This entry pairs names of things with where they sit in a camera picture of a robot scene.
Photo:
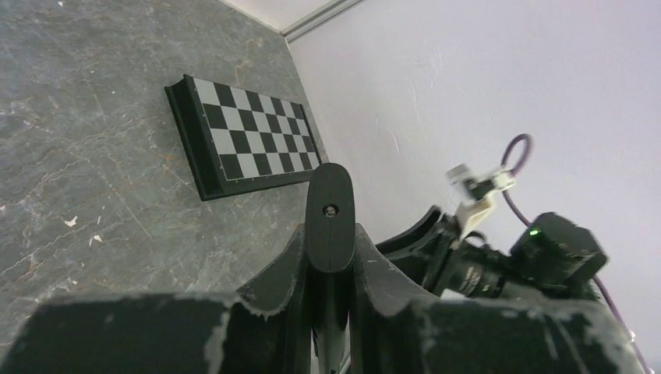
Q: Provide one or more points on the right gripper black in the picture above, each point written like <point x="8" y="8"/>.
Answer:
<point x="422" y="251"/>

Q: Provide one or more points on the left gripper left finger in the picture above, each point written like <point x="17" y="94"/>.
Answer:
<point x="262" y="327"/>

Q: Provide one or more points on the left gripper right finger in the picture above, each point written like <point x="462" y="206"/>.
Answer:
<point x="398" y="327"/>

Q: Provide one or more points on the black remote control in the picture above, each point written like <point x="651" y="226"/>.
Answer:
<point x="330" y="247"/>

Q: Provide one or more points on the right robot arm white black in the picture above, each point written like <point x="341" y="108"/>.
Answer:
<point x="552" y="259"/>

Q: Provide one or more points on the black white chessboard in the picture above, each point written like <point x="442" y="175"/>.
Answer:
<point x="239" y="141"/>

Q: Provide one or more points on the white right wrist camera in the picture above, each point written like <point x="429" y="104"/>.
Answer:
<point x="477" y="193"/>

